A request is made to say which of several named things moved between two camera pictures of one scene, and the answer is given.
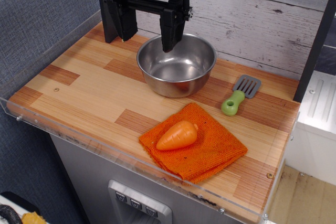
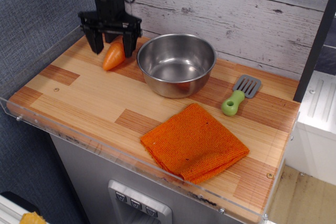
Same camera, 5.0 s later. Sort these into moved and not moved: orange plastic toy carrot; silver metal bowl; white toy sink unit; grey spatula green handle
Moved: orange plastic toy carrot
Not moved: silver metal bowl; white toy sink unit; grey spatula green handle
